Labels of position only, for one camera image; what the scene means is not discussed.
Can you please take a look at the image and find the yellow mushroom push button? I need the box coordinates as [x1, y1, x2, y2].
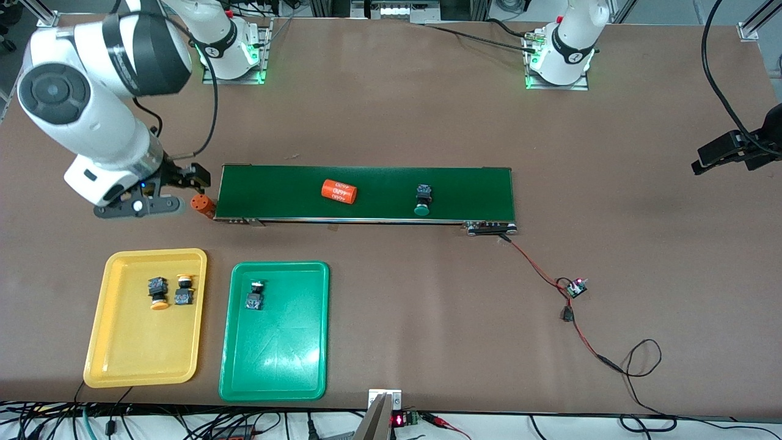
[174, 274, 196, 306]
[148, 277, 172, 312]

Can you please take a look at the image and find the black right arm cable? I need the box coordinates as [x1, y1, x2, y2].
[113, 0, 219, 160]

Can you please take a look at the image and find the red alligator clip lead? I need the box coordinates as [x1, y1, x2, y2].
[422, 412, 471, 440]

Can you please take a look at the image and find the black cable across table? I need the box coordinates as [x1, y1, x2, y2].
[422, 18, 541, 54]

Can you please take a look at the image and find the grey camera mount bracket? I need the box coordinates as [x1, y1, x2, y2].
[351, 389, 403, 440]

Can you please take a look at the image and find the white lit device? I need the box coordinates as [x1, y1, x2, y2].
[365, 0, 442, 20]

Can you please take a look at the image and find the aluminium corner profile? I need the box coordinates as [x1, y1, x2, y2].
[24, 0, 60, 29]
[738, 0, 782, 42]

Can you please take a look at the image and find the red black wire pair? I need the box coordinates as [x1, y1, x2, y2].
[498, 234, 624, 373]

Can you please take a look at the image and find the black cable with plug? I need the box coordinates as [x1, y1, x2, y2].
[105, 387, 133, 436]

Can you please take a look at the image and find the green belt conveyor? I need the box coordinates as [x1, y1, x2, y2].
[213, 164, 519, 237]

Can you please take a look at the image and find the yellow plastic tray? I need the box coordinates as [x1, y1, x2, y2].
[83, 248, 208, 389]

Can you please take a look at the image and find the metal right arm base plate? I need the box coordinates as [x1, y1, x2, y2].
[202, 17, 274, 85]

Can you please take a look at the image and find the aluminium frame rack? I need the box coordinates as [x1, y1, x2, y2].
[309, 0, 489, 25]

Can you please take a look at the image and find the thin black looped cable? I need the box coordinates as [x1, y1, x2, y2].
[618, 339, 679, 435]

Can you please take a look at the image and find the green plastic tray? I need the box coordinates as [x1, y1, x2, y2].
[219, 261, 330, 402]

